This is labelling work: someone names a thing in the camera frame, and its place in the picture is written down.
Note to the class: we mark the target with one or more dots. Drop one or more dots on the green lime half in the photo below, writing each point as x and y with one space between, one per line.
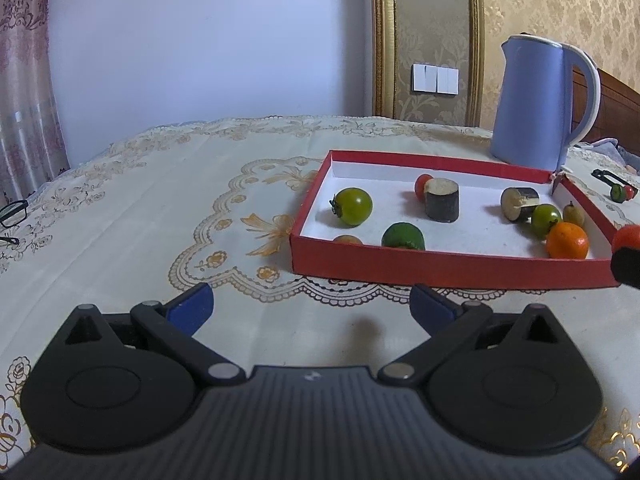
403 235

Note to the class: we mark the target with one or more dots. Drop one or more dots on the small yellow-brown fruit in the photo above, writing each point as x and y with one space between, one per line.
347 239

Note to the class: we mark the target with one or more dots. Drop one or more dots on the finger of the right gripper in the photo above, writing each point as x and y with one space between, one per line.
625 266

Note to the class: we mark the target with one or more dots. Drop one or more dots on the dark sugarcane piece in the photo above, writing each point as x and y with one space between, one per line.
441 199
518 204

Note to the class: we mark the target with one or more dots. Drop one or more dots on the red cherry tomato front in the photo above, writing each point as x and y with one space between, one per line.
627 237

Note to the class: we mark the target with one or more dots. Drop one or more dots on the black eyeglasses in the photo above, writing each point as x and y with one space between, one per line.
13 214

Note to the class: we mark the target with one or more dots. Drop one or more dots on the black flat frame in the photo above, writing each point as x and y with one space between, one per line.
608 177

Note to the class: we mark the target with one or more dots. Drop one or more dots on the blue electric kettle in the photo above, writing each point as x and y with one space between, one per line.
534 120

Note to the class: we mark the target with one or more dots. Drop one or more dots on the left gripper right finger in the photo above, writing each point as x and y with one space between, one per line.
453 328

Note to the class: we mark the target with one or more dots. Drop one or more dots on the bedding pile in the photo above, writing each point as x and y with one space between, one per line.
611 148

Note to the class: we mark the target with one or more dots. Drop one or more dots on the gold picture frame moulding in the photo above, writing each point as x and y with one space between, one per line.
447 33

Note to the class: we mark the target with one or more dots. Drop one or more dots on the green tomato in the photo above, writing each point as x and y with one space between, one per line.
352 206
544 218

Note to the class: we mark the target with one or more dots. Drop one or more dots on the orange mandarin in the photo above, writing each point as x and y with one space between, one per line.
567 241

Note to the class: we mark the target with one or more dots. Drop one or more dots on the white wall switch panel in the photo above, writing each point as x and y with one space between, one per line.
435 79

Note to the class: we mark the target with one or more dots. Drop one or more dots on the red cherry tomato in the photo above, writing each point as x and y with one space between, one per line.
627 237
420 184

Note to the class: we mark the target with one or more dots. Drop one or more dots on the brown longan fruit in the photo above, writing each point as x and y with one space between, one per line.
574 215

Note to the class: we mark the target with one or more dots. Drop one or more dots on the small red fruit far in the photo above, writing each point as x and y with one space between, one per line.
630 192

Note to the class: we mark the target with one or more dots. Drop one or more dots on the red shallow cardboard box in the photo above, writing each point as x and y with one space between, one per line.
480 250

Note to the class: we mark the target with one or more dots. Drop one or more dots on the small green fruit far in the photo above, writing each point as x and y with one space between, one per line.
618 193

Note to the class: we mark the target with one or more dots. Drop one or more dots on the wooden bed headboard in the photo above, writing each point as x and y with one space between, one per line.
619 114

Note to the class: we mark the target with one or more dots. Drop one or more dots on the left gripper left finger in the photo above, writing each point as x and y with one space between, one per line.
169 328

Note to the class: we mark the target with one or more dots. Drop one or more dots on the pink patterned curtain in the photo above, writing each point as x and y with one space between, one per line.
32 146

